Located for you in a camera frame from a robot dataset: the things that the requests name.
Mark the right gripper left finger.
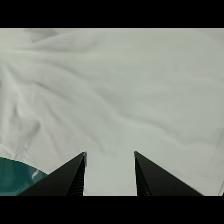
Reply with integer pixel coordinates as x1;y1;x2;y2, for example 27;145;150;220
19;151;88;197

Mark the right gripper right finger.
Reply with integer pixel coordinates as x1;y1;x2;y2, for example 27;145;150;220
133;150;204;197

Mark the white garment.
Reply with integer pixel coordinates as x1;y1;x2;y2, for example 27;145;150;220
0;27;224;197

